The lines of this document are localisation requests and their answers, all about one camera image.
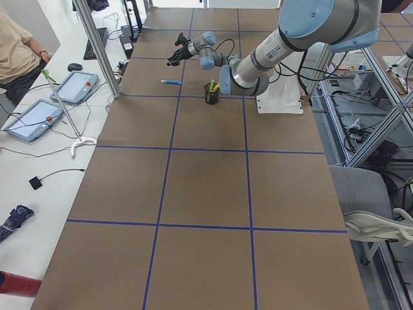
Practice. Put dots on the folded blue umbrella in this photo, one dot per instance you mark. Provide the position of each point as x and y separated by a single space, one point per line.
17 217

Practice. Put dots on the upper teach pendant tablet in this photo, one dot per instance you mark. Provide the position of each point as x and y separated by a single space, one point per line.
76 86

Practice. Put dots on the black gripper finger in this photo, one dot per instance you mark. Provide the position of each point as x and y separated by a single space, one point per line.
175 59

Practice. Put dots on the green highlighter pen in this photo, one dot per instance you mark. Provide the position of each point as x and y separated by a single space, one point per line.
210 90

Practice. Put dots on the black computer mouse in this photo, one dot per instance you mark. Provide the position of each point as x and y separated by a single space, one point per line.
74 67

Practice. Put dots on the grey office chair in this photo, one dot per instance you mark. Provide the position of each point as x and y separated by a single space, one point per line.
366 209

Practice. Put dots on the teach pendant tablet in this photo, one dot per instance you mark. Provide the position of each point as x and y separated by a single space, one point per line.
76 86
35 121

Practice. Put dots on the lower teach pendant tablet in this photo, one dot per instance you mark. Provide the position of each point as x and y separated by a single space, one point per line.
35 121

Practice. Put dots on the aluminium frame post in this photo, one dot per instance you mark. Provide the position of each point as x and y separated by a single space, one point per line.
99 50

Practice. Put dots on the aluminium frame rack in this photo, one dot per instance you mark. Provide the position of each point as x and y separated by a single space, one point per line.
365 122

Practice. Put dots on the red cylinder bottle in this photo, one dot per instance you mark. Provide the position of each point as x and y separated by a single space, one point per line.
17 285

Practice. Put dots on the reacher grabber stick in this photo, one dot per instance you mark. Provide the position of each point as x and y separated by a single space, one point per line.
79 140

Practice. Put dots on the black mesh pen holder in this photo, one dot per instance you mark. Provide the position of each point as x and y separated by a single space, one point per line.
214 97

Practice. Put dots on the blue highlighter pen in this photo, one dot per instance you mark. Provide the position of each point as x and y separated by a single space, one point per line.
170 82

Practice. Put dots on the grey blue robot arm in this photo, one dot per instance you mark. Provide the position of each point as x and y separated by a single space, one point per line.
343 25

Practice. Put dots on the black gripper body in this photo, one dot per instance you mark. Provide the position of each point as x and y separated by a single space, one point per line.
183 51

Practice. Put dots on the seated person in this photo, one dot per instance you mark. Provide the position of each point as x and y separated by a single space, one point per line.
22 59

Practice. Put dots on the small black puck device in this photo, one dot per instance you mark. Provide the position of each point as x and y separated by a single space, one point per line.
35 183

